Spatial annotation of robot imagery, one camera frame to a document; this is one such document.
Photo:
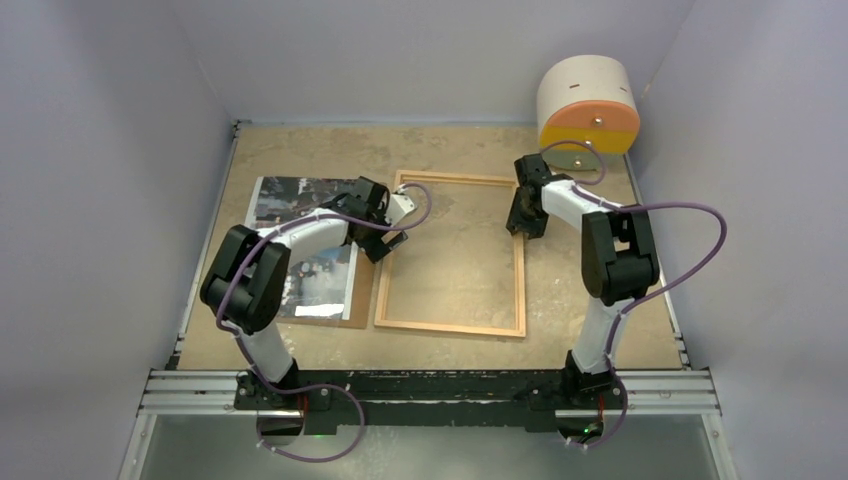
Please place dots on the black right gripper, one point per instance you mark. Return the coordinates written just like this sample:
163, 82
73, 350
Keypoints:
517, 221

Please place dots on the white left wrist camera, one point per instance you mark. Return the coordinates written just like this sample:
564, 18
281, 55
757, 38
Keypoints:
400, 206

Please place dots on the round white drawer cabinet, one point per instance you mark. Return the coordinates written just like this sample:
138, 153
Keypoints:
585, 100

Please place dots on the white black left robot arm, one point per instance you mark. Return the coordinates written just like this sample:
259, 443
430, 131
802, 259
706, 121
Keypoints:
245, 284

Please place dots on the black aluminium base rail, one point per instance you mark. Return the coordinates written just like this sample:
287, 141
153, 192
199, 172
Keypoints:
534, 400

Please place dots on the light wooden picture frame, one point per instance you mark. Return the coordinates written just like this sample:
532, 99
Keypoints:
461, 272

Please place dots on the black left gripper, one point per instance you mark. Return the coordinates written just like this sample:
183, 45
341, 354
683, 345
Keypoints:
382, 246

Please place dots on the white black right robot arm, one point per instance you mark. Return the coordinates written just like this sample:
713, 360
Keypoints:
619, 262

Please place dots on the brown cardboard backing board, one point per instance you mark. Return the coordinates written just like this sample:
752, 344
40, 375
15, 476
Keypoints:
361, 291

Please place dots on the printed colour photo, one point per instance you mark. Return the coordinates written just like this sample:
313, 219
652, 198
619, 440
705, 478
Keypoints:
298, 252

